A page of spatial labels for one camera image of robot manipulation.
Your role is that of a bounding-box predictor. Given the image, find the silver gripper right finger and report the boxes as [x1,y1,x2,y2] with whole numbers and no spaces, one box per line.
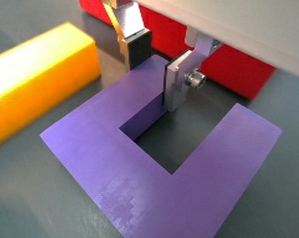
[163,27,219,112]

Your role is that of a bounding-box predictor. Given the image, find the purple U-shaped block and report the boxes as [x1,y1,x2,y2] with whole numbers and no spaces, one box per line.
[41,56,281,238]

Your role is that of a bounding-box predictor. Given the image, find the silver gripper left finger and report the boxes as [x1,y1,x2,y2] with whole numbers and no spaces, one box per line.
[101,0,151,70]

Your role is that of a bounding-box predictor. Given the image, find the red puzzle board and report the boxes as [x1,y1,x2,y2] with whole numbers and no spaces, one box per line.
[78,0,274,99]

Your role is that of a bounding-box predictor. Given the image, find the yellow long bar block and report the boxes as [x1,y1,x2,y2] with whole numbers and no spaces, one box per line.
[0,22,99,144]

